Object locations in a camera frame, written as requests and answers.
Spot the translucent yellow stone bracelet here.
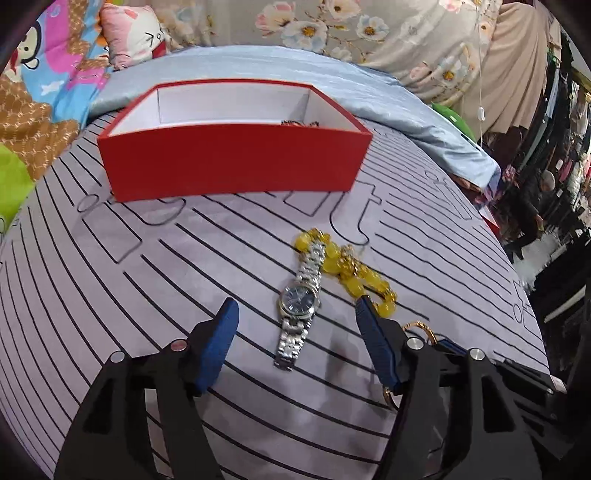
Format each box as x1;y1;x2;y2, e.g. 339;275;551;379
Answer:
293;227;400;318

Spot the silver metal wristwatch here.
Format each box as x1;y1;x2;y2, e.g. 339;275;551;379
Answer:
273;239;325;371

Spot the grey striped bed sheet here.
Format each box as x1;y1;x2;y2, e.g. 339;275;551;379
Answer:
1;114;548;479

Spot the person in background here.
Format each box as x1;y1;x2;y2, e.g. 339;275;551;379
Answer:
504;170;556;263

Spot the green plastic object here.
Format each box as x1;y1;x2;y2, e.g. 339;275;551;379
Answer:
431;103;476;142

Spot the light blue pillow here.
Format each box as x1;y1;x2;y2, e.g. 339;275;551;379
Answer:
88;45;501;188

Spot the beige curtain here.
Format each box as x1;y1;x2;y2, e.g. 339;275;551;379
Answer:
453;1;562;138

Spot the red cardboard box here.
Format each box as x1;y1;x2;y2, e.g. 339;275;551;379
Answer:
97;79;373;202

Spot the grey floral quilt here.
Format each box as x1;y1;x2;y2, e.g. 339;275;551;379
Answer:
150;0;501;106

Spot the colourful cartoon monkey quilt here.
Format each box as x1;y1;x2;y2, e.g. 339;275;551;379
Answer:
1;0;112;233

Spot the pink cartoon pillow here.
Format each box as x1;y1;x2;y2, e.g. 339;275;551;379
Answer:
100;3;167;71

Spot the white hanging cord switch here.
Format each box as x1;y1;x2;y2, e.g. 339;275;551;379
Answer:
477;28;486;146

